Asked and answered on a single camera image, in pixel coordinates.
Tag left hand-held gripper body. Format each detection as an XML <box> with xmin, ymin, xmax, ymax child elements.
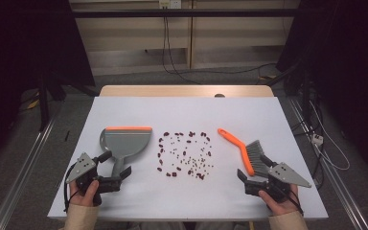
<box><xmin>64</xmin><ymin>151</ymin><xmax>123</xmax><ymax>206</ymax></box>

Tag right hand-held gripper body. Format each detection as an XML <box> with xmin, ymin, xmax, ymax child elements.
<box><xmin>243</xmin><ymin>162</ymin><xmax>312</xmax><ymax>204</ymax></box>

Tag grey dustpan with orange edge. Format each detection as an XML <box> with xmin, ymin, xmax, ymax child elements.
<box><xmin>99</xmin><ymin>126</ymin><xmax>153</xmax><ymax>180</ymax></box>

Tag orange brush with grey bristles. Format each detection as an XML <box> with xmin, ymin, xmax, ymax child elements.
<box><xmin>217</xmin><ymin>127</ymin><xmax>271</xmax><ymax>179</ymax></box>

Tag red beans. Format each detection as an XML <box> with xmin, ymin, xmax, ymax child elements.
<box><xmin>156</xmin><ymin>130</ymin><xmax>215</xmax><ymax>181</ymax></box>

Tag person's right hand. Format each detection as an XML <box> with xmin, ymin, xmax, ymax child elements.
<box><xmin>258</xmin><ymin>183</ymin><xmax>301</xmax><ymax>217</ymax></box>

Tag person's left hand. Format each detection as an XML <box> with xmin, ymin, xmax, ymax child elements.
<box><xmin>69</xmin><ymin>179</ymin><xmax>101</xmax><ymax>208</ymax></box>

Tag black metal stand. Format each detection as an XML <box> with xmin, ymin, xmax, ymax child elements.
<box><xmin>37</xmin><ymin>68</ymin><xmax>100</xmax><ymax>132</ymax></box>
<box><xmin>266</xmin><ymin>60</ymin><xmax>314</xmax><ymax>128</ymax></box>

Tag white table cover board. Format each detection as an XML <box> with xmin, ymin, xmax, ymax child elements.
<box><xmin>47</xmin><ymin>96</ymin><xmax>330</xmax><ymax>222</ymax></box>

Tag wooden table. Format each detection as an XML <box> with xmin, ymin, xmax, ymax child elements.
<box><xmin>99</xmin><ymin>84</ymin><xmax>275</xmax><ymax>98</ymax></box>

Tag dark curtain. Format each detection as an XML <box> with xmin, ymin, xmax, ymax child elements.
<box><xmin>0</xmin><ymin>0</ymin><xmax>96</xmax><ymax>167</ymax></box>
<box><xmin>276</xmin><ymin>0</ymin><xmax>368</xmax><ymax>183</ymax></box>

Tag beige wooden cabinet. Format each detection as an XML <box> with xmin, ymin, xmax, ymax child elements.
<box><xmin>69</xmin><ymin>0</ymin><xmax>301</xmax><ymax>77</ymax></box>

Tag black horizontal bar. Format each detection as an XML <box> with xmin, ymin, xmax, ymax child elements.
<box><xmin>71</xmin><ymin>9</ymin><xmax>301</xmax><ymax>18</ymax></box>

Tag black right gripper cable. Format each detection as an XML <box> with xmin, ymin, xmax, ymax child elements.
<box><xmin>287</xmin><ymin>188</ymin><xmax>305</xmax><ymax>217</ymax></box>

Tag bundle of black cables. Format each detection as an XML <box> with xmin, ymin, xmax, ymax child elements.
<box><xmin>291</xmin><ymin>92</ymin><xmax>328</xmax><ymax>190</ymax></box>

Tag white cable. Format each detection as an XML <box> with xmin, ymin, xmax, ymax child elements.
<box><xmin>310</xmin><ymin>100</ymin><xmax>352</xmax><ymax>172</ymax></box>

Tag metal floor rail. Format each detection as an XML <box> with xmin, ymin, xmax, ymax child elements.
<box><xmin>0</xmin><ymin>111</ymin><xmax>61</xmax><ymax>230</ymax></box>
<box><xmin>287</xmin><ymin>97</ymin><xmax>368</xmax><ymax>230</ymax></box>

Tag black floor cable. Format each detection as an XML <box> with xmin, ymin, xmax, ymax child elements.
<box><xmin>169</xmin><ymin>62</ymin><xmax>279</xmax><ymax>77</ymax></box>

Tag black hanging cable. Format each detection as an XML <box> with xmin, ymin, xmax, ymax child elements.
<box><xmin>161</xmin><ymin>7</ymin><xmax>202</xmax><ymax>85</ymax></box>

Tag white wall socket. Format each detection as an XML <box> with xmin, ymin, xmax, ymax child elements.
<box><xmin>158</xmin><ymin>0</ymin><xmax>182</xmax><ymax>10</ymax></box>

